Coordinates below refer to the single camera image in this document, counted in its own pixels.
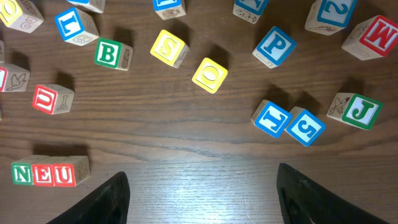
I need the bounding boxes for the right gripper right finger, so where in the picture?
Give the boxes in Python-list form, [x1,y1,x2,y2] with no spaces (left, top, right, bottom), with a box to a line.
[277,163,387,224]

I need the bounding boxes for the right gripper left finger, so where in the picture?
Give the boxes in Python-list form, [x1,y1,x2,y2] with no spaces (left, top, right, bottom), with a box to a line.
[49,172,130,224]

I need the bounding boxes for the red U block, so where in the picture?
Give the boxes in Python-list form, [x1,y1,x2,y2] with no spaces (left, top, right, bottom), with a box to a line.
[32,84,75,114]
[53,156,91,187]

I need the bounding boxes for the red E block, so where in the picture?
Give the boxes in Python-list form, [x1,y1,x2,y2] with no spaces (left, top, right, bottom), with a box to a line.
[32,156,67,187]

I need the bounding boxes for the green N block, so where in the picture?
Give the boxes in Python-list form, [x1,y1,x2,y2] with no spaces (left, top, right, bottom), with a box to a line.
[11,155,49,185]

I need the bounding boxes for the blue P block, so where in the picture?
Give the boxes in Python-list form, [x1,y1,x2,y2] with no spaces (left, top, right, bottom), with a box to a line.
[252,26,297,68]

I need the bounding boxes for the red I block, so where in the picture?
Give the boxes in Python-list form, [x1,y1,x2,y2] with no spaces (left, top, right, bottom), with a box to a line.
[1,63,30,92]

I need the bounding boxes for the blue G block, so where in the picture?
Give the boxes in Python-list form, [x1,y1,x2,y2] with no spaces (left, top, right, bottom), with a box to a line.
[285,106,326,147]

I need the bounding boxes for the blue I block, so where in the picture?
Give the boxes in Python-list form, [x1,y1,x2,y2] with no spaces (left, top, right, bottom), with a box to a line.
[251,100,293,138]

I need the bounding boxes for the green J block right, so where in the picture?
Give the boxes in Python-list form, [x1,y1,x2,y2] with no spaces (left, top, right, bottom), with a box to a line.
[326,93,383,130]

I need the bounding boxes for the green B block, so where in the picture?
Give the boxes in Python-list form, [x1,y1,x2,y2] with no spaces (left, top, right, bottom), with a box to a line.
[94,37,134,71]

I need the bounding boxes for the yellow O block right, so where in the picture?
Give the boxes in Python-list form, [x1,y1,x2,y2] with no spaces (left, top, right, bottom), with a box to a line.
[192,58,228,94]

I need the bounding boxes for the yellow o block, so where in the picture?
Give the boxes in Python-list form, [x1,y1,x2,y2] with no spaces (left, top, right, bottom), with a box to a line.
[1,0,44,33]
[192,58,228,94]

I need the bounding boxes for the red M block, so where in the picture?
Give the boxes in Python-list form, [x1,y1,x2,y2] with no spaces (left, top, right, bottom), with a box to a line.
[341,15,397,60]

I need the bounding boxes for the blue L block upper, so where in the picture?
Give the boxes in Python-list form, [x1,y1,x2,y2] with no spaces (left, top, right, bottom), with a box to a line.
[54,7,100,46]

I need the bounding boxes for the blue Z block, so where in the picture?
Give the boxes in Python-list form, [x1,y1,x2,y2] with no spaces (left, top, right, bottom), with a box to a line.
[305,0,357,35]

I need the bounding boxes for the blue X block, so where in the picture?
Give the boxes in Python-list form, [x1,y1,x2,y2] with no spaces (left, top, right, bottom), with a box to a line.
[233,0,269,24]

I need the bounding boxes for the blue D block left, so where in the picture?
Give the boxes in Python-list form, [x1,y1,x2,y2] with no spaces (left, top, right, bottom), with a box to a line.
[67,0,106,14]

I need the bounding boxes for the blue d block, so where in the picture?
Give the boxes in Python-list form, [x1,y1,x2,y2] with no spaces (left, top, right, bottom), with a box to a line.
[152,0,186,20]
[67,0,106,14]

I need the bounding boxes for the blue D block right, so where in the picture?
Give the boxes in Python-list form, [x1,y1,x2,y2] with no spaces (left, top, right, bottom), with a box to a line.
[152,0,186,20]

